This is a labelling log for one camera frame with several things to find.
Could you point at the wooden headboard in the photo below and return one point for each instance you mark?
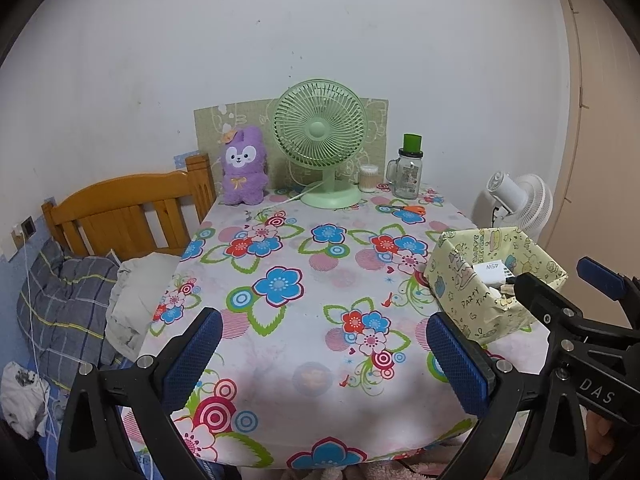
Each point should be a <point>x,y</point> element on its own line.
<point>120,210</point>

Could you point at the purple plush toy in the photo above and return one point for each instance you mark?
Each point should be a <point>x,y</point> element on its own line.
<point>245,180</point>

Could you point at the beige door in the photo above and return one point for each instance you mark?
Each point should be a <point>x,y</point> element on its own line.
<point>610,125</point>

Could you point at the orange scissors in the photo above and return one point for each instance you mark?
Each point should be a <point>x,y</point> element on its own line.
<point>415,210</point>

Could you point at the person's right hand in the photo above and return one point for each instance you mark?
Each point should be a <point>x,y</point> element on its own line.
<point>600,440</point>

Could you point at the yellow cartoon printed box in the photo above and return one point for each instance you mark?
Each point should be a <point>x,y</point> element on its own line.
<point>460,300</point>

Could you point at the cotton swab container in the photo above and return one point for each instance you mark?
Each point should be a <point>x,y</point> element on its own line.
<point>370,180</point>

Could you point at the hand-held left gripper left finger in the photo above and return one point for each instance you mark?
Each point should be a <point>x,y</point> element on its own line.
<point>197,355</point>

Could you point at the blue patterned wall paper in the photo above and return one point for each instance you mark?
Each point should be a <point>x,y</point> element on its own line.
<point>179,159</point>

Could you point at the white floor fan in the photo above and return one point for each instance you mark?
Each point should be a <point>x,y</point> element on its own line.
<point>525,200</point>

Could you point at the white power adapter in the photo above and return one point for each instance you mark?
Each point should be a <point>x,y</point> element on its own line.
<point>492,271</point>

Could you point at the green desk fan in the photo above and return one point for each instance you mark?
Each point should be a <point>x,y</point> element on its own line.
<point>320,130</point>

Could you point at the green patterned board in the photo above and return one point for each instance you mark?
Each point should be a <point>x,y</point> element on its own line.
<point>240,112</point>

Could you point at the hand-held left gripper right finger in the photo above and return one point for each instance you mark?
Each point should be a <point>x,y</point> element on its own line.
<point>457,365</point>

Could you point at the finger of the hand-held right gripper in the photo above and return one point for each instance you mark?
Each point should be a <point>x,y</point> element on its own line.
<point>550,305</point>
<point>602,277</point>

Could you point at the floral tablecloth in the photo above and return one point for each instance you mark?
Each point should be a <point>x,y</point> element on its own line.
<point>320,260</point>

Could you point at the wall socket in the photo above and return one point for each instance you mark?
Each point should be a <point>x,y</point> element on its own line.
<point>28,226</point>

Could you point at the white crumpled cloth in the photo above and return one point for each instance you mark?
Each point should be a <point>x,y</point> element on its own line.
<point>20,400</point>

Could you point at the glass jar with green lid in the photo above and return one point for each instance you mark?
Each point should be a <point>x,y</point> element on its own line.
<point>406,177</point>

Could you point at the grey plaid blanket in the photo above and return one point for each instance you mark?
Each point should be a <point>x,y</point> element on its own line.
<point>65,305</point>

